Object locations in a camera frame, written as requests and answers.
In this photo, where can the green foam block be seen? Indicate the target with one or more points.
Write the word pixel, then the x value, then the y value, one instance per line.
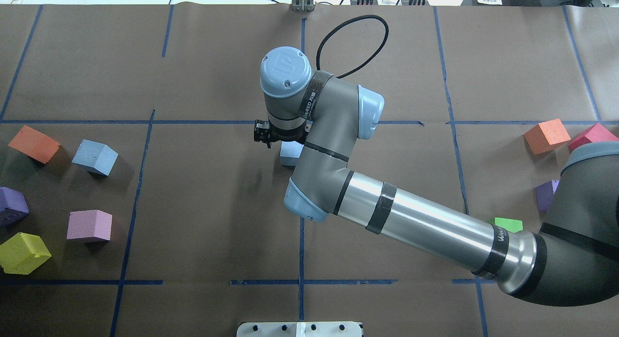
pixel 510 225

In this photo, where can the yellow foam block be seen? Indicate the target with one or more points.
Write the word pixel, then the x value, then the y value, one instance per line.
pixel 23 253

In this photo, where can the grey metal post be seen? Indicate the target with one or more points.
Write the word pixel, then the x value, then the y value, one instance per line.
pixel 302 5

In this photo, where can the orange foam block right side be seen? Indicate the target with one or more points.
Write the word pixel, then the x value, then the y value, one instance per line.
pixel 547 136

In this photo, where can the magenta foam block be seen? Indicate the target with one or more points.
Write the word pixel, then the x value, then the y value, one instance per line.
pixel 596 133

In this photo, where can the pink foam block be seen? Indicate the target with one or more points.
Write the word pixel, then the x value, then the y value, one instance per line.
pixel 89 226

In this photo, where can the purple foam block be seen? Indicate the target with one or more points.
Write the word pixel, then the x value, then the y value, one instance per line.
pixel 545 193
pixel 13 206

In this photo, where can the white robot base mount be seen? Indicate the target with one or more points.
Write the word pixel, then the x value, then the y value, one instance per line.
pixel 301 329

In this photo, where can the blue foam block left side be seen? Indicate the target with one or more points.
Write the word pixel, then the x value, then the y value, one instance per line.
pixel 95 157

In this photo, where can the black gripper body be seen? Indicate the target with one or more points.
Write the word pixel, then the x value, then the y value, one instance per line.
pixel 261 134

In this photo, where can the purple foam block left side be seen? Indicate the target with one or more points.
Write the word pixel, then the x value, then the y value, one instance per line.
pixel 13 206

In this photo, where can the light blue foam block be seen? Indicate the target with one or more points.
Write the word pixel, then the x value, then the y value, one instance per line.
pixel 290 153

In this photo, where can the purple foam block right side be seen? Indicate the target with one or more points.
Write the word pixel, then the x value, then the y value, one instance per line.
pixel 545 193

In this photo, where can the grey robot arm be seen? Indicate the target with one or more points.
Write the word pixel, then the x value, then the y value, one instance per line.
pixel 571 261

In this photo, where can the orange foam block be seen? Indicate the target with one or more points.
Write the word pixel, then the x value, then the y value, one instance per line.
pixel 35 144
pixel 547 136

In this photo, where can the orange foam block left side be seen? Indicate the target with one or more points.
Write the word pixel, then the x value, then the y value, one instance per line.
pixel 35 144

